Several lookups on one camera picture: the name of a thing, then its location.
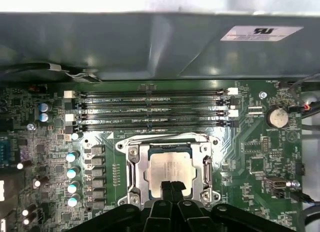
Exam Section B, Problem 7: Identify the internal USB port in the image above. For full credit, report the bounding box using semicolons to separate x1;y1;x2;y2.
266;177;287;191

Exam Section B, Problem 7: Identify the wire locking lever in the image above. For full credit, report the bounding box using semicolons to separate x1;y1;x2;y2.
202;155;214;191
126;145;141;193

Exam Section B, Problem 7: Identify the CPU socket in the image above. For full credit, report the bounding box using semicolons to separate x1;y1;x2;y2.
114;132;221;206

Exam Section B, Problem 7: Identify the white certification sticker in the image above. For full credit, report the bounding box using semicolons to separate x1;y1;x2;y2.
219;25;305;42

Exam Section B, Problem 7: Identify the thin gray wire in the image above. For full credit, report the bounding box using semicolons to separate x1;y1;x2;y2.
287;73;320;113

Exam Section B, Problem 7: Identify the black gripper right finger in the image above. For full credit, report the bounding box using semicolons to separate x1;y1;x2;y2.
172;180;276;232

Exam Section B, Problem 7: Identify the black cable bundle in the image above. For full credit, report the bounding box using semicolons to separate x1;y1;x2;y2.
0;62;102;83

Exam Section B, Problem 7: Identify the thick black cable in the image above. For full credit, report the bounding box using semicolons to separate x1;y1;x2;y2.
301;191;320;232

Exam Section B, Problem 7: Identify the gray inductor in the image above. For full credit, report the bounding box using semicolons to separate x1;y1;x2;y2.
91;166;106;178
91;188;106;199
91;199;106;211
91;155;106;167
91;177;106;189
91;145;106;156

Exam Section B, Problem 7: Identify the green motherboard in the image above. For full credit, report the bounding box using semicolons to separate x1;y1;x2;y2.
0;79;305;232

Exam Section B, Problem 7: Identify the blue board connector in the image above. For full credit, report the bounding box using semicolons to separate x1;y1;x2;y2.
0;139;17;166

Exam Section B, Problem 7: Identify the silver coin battery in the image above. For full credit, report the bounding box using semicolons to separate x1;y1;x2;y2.
266;105;290;129

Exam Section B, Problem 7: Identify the blue top capacitor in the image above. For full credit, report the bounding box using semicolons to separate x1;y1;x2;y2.
38;112;53;123
38;102;53;114

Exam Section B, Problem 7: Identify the metal socket cover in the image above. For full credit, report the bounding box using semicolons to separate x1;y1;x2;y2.
127;141;213;206

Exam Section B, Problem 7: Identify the black open PC case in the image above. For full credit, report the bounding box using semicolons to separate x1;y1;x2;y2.
0;11;320;232

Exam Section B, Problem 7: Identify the silver CPU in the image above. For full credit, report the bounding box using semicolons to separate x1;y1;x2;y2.
143;142;199;201

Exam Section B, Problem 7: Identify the black pin header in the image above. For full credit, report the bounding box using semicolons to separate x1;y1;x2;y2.
297;162;307;177

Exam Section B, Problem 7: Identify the black RAM slot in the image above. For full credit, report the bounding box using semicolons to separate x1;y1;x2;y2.
63;98;240;109
63;88;240;98
64;109;240;120
64;120;238;133

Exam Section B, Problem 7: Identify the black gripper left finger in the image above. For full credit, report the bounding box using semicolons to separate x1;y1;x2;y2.
83;181;176;232

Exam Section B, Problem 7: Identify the square black chip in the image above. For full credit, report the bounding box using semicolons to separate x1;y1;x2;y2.
249;156;267;174

